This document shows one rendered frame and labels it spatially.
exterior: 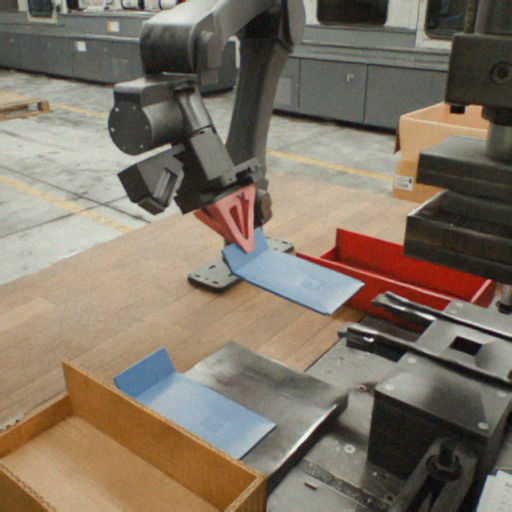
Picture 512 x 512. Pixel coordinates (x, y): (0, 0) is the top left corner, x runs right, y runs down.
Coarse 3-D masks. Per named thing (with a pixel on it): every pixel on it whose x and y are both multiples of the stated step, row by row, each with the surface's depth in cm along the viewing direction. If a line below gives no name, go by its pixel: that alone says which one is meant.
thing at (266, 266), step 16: (256, 240) 70; (224, 256) 67; (240, 256) 68; (256, 256) 70; (272, 256) 70; (288, 256) 70; (240, 272) 67; (256, 272) 67; (272, 272) 67; (288, 272) 67; (304, 272) 67; (320, 272) 66; (288, 288) 64; (304, 288) 64; (320, 288) 64; (336, 288) 63; (352, 288) 63; (320, 304) 61; (336, 304) 61
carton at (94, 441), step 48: (96, 384) 53; (0, 432) 53; (48, 432) 56; (96, 432) 56; (144, 432) 51; (192, 432) 47; (0, 480) 44; (48, 480) 51; (96, 480) 51; (144, 480) 51; (192, 480) 49; (240, 480) 44
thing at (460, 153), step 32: (448, 160) 45; (480, 160) 44; (448, 192) 50; (480, 192) 44; (416, 224) 45; (448, 224) 43; (480, 224) 43; (416, 256) 46; (448, 256) 44; (480, 256) 42
